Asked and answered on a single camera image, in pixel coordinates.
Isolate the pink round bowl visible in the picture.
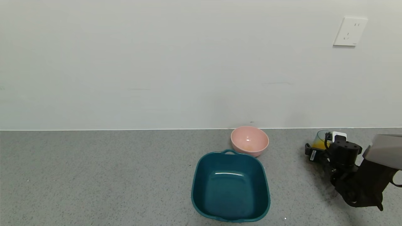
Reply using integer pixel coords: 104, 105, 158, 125
231, 126, 269, 158

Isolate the white wall power socket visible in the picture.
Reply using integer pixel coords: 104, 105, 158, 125
333, 17, 368, 47

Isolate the teal square plastic basin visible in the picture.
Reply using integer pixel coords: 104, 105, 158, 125
191, 149, 271, 223

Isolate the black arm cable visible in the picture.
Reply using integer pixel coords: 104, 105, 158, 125
390, 169, 402, 188

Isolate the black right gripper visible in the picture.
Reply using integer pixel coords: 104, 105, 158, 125
305, 143, 329, 163

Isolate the clear ribbed plastic cup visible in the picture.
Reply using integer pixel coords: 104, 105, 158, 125
313, 130, 333, 150

